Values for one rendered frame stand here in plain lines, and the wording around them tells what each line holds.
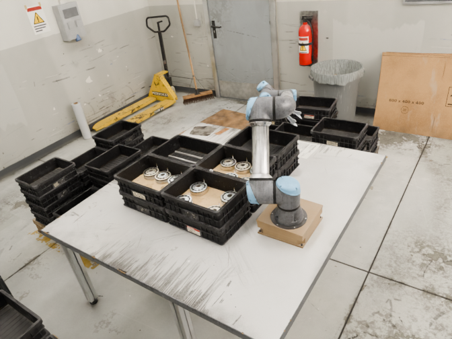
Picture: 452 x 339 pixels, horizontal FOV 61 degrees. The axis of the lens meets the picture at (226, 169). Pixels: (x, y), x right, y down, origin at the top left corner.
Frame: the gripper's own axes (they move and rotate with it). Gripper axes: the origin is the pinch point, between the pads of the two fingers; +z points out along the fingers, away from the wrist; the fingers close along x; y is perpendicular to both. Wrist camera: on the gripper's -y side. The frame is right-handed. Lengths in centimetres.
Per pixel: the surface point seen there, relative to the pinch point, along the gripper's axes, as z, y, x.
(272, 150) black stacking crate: 0.6, -11.9, -21.8
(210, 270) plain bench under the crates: -9, 29, -111
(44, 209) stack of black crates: -89, -139, -136
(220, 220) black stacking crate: -18, 27, -88
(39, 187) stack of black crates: -102, -132, -124
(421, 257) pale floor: 128, 13, -20
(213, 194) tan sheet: -21, 3, -73
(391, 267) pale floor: 114, 7, -38
